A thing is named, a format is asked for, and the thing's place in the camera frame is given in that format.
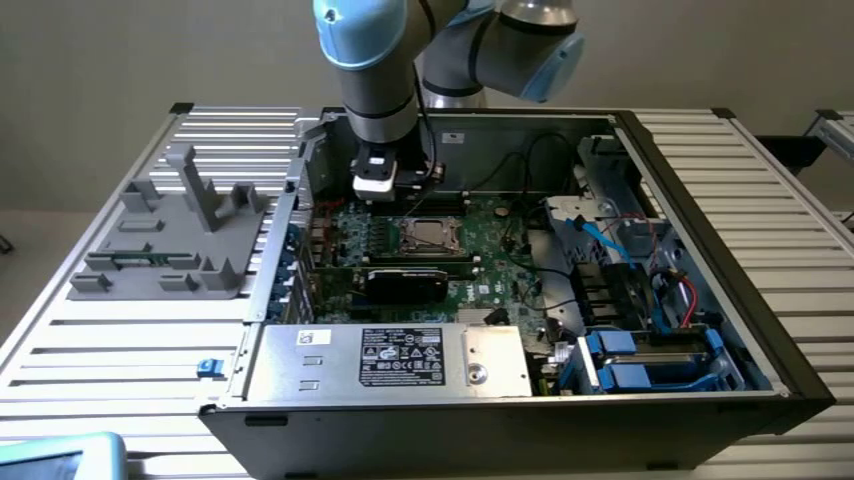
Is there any black RAM slot pair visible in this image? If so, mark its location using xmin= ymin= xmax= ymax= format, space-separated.
xmin=368 ymin=254 xmax=483 ymax=267

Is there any silver power supply unit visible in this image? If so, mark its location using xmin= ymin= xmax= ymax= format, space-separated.
xmin=240 ymin=323 xmax=533 ymax=402

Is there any blue flat SATA wire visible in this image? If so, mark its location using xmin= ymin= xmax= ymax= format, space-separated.
xmin=563 ymin=214 xmax=675 ymax=331

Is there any grey parts rack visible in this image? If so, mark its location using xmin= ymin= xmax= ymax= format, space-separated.
xmin=66 ymin=145 xmax=278 ymax=302

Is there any metal CPU socket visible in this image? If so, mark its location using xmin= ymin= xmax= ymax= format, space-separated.
xmin=397 ymin=215 xmax=467 ymax=258

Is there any black graphics card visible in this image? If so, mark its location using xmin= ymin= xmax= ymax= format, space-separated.
xmin=362 ymin=267 xmax=451 ymax=305

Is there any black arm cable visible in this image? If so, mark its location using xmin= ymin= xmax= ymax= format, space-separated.
xmin=414 ymin=0 xmax=443 ymax=174

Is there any open black PC case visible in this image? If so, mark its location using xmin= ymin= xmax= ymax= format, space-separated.
xmin=198 ymin=105 xmax=838 ymax=480

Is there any green RAM stick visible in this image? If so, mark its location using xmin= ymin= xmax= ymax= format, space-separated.
xmin=88 ymin=250 xmax=196 ymax=267

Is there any red thin wire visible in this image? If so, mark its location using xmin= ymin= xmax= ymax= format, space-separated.
xmin=677 ymin=277 xmax=701 ymax=329

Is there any teal framed device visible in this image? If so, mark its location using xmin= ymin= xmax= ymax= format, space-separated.
xmin=0 ymin=431 xmax=130 ymax=480

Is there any metal slat side table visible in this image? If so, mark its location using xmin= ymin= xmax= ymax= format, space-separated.
xmin=802 ymin=108 xmax=854 ymax=162

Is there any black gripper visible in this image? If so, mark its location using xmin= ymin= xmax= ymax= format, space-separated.
xmin=393 ymin=160 xmax=449 ymax=195

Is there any green motherboard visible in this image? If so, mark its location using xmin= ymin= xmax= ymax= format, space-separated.
xmin=303 ymin=193 xmax=557 ymax=327

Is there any black looped wire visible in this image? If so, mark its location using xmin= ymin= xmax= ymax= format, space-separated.
xmin=466 ymin=130 xmax=577 ymax=201

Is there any blue disk bay bracket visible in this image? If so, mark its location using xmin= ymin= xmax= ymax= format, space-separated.
xmin=575 ymin=323 xmax=750 ymax=397

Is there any black case fan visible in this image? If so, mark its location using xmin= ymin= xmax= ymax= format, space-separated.
xmin=571 ymin=261 xmax=654 ymax=332

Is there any silver metal drive cage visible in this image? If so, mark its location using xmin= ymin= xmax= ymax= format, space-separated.
xmin=545 ymin=193 xmax=671 ymax=264

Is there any white black wrist camera box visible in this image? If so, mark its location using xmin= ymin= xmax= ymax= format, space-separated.
xmin=350 ymin=143 xmax=403 ymax=203

